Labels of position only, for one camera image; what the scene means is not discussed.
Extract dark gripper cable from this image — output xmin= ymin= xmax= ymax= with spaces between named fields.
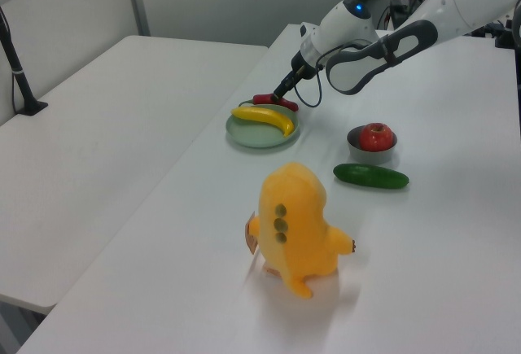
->
xmin=292 ymin=55 xmax=339 ymax=108

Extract red apple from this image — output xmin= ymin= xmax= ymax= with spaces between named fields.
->
xmin=358 ymin=122 xmax=394 ymax=154

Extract white side table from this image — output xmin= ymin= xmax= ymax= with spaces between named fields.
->
xmin=0 ymin=35 xmax=270 ymax=317

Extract pale green plastic plate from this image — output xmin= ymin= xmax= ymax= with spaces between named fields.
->
xmin=225 ymin=100 xmax=303 ymax=150

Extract yellow banana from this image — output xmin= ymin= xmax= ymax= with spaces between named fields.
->
xmin=230 ymin=105 xmax=296 ymax=139

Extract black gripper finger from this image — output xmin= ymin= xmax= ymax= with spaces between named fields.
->
xmin=271 ymin=69 xmax=298 ymax=102
xmin=278 ymin=73 xmax=305 ymax=103

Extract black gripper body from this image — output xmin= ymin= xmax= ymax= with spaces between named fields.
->
xmin=290 ymin=50 xmax=319 ymax=83

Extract black pole with clamp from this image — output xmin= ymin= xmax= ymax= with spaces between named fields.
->
xmin=0 ymin=5 xmax=50 ymax=117

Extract orange plush toy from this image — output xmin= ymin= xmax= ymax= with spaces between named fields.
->
xmin=244 ymin=160 xmax=360 ymax=300

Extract small grey bowl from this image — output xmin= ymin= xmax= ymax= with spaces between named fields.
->
xmin=346 ymin=125 xmax=400 ymax=165

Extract red chili pepper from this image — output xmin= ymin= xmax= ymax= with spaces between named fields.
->
xmin=252 ymin=93 xmax=300 ymax=112

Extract dark green cucumber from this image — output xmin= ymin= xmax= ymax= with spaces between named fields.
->
xmin=332 ymin=163 xmax=410 ymax=191

